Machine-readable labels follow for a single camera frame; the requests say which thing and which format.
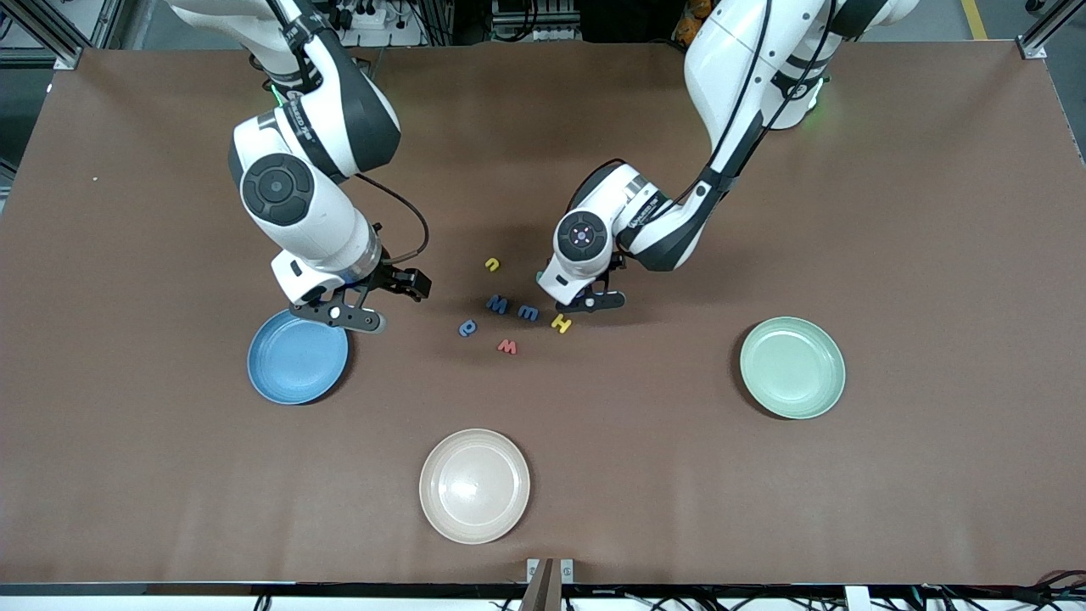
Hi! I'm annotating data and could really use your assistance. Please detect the brown camera strut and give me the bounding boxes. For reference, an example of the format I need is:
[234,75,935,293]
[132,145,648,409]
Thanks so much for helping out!
[519,558,556,611]

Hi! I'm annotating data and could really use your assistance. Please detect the white power strip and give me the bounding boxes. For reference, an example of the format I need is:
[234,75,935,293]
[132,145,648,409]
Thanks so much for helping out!
[338,0,401,31]

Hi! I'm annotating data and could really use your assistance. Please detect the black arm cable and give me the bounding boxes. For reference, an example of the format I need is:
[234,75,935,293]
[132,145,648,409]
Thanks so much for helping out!
[355,172,431,264]
[566,0,841,213]

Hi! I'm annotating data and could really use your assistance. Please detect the small metal bracket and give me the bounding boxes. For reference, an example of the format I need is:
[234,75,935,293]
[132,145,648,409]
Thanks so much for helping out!
[526,558,575,586]

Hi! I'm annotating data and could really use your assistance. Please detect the aluminium frame post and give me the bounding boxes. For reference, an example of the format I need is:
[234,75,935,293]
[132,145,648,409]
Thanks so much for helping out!
[0,0,113,70]
[1016,0,1073,60]

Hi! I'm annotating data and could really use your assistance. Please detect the blue plate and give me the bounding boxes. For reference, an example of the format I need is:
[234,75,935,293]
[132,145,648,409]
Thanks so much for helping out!
[247,308,350,406]

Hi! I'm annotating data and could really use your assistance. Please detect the black table edge rail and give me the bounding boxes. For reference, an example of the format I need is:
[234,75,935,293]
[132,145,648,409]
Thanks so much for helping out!
[0,581,1086,600]

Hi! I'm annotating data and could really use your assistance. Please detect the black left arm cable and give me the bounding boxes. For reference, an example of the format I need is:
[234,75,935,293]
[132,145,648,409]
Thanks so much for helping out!
[566,0,841,213]

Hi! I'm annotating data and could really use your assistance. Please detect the metal equipment rack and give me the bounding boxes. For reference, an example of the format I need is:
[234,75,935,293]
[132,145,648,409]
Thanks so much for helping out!
[490,0,613,43]

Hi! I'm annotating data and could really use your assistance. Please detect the green plate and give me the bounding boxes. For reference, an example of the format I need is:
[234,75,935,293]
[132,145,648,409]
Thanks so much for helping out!
[739,317,847,420]

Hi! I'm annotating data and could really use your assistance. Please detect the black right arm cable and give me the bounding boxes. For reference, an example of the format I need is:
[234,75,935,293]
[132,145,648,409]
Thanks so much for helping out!
[355,172,431,264]

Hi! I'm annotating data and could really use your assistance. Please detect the bag of oranges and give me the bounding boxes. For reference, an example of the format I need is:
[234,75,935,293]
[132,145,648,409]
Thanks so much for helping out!
[675,0,715,48]

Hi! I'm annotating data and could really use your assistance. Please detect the beige plate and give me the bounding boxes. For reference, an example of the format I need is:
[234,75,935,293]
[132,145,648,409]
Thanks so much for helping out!
[419,429,531,545]

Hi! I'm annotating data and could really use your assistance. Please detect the black red cable bundle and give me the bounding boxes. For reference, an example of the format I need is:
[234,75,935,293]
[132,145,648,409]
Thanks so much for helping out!
[916,569,1086,611]

